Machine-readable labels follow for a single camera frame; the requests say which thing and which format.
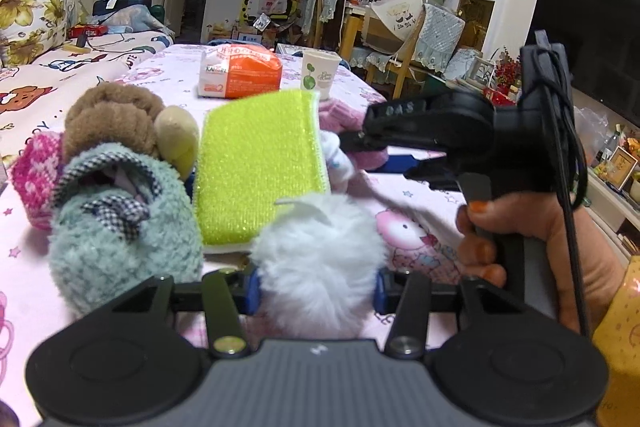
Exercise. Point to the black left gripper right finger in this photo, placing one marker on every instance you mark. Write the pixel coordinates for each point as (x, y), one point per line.
(479, 307)

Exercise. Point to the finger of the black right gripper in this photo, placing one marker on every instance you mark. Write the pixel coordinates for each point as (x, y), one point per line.
(444, 122)

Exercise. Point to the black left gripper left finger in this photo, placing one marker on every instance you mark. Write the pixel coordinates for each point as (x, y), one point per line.
(222, 296)

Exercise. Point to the white fluffy plush ball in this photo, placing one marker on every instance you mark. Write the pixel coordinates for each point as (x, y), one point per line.
(317, 263)

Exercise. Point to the white pink baby socks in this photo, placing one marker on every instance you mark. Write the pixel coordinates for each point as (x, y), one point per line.
(339, 167)

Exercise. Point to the pink knitted hat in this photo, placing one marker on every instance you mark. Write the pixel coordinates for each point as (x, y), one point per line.
(34, 175)

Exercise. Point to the right hand orange nails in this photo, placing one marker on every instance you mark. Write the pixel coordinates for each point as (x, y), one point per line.
(540, 216)

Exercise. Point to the pink cartoon tablecloth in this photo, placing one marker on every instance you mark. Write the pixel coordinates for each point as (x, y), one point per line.
(416, 222)

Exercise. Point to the teal fuzzy slipper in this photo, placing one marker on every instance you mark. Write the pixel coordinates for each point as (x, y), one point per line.
(119, 217)

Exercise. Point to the yellow wooden chair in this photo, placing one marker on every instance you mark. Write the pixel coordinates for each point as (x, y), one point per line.
(396, 54)

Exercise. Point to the white paper cup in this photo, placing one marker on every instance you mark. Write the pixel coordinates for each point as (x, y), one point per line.
(318, 71)

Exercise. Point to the lime green sponge cloth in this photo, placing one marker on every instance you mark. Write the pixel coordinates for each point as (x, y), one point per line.
(254, 152)

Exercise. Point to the black television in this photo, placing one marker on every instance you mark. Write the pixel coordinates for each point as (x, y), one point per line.
(601, 42)

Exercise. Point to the yellow sleeve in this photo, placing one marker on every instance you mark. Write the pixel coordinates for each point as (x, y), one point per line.
(617, 337)

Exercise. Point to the brown plush bear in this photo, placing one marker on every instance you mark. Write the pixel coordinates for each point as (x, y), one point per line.
(136, 118)

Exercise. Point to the orange white tissue pack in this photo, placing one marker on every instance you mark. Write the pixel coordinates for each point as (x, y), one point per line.
(238, 70)

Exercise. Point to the sofa with cartoon cover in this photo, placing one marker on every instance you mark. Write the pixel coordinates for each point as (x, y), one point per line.
(34, 97)

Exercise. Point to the far yellow floral cushion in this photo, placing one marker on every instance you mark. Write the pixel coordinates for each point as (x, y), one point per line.
(30, 28)

